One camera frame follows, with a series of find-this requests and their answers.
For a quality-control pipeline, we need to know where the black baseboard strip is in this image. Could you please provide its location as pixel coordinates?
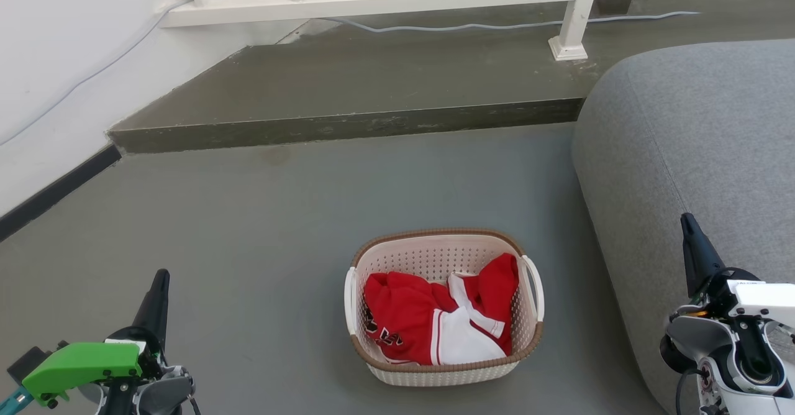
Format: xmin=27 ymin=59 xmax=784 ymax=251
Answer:
xmin=0 ymin=144 xmax=122 ymax=242

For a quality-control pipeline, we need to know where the grey fabric sofa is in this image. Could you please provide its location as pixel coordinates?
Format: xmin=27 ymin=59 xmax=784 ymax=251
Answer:
xmin=571 ymin=39 xmax=795 ymax=415

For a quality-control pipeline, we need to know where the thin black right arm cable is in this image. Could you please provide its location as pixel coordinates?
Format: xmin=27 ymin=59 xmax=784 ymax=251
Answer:
xmin=675 ymin=368 xmax=706 ymax=415

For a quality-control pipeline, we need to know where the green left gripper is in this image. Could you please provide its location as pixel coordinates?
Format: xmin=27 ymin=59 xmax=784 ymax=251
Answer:
xmin=22 ymin=269 xmax=171 ymax=407

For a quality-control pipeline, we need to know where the red and white jersey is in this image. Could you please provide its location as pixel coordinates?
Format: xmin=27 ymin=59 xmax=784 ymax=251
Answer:
xmin=363 ymin=253 xmax=520 ymax=367

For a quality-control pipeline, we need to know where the thin grey wall cable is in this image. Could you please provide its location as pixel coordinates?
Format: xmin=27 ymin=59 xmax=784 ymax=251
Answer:
xmin=0 ymin=0 xmax=193 ymax=147

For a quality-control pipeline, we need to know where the white plastic laundry basket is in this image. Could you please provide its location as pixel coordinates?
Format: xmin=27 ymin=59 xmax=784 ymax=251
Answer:
xmin=344 ymin=228 xmax=545 ymax=388

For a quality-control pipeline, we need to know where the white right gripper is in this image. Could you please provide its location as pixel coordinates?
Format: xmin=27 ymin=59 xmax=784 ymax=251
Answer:
xmin=679 ymin=212 xmax=795 ymax=330

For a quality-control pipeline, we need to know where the grey floor cable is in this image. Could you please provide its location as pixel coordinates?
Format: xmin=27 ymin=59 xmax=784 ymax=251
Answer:
xmin=323 ymin=11 xmax=701 ymax=33

